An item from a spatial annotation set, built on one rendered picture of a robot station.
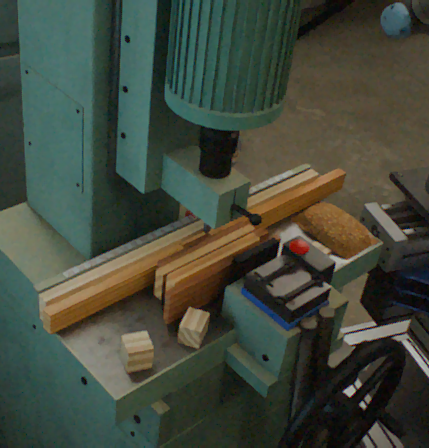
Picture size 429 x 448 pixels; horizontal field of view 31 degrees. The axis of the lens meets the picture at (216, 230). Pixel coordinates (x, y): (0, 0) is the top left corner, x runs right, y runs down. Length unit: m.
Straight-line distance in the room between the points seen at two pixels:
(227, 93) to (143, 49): 0.17
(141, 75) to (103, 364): 0.43
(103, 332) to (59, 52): 0.45
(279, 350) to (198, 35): 0.46
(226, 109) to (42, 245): 0.55
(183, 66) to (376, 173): 2.32
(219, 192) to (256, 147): 2.15
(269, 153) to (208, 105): 2.24
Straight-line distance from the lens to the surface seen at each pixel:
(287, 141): 3.40
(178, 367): 1.15
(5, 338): 1.65
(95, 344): 1.16
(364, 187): 3.22
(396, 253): 1.69
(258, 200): 1.38
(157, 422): 1.22
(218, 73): 1.04
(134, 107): 1.21
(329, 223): 1.39
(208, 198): 1.19
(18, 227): 1.52
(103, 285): 1.19
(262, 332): 1.15
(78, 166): 1.33
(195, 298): 1.20
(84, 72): 1.23
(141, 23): 1.15
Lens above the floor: 1.75
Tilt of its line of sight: 38 degrees down
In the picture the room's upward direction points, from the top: 8 degrees clockwise
